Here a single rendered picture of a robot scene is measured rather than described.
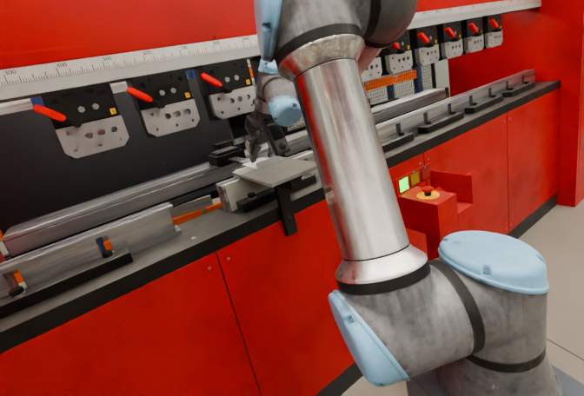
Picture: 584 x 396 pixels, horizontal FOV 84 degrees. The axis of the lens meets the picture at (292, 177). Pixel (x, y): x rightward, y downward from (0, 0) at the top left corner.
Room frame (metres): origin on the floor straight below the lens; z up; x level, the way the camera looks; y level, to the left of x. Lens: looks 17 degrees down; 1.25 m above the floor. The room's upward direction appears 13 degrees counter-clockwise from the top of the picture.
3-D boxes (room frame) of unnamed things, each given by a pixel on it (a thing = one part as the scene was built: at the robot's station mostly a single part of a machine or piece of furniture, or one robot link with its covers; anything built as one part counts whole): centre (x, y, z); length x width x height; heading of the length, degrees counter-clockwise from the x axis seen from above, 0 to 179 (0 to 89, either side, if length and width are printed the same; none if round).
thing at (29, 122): (1.43, 0.58, 1.12); 1.13 x 0.02 x 0.44; 120
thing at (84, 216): (1.57, -0.07, 0.93); 2.30 x 0.14 x 0.10; 120
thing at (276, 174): (0.98, 0.05, 1.00); 0.26 x 0.18 x 0.01; 30
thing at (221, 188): (1.14, 0.07, 0.92); 0.39 x 0.06 x 0.10; 120
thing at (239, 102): (1.10, 0.14, 1.26); 0.15 x 0.09 x 0.17; 120
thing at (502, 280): (0.35, -0.22, 0.94); 0.13 x 0.12 x 0.14; 99
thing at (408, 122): (1.75, -0.97, 0.92); 1.68 x 0.06 x 0.10; 120
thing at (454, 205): (1.05, -0.47, 0.75); 0.20 x 0.16 x 0.18; 120
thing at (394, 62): (1.50, -0.55, 1.26); 0.15 x 0.09 x 0.17; 120
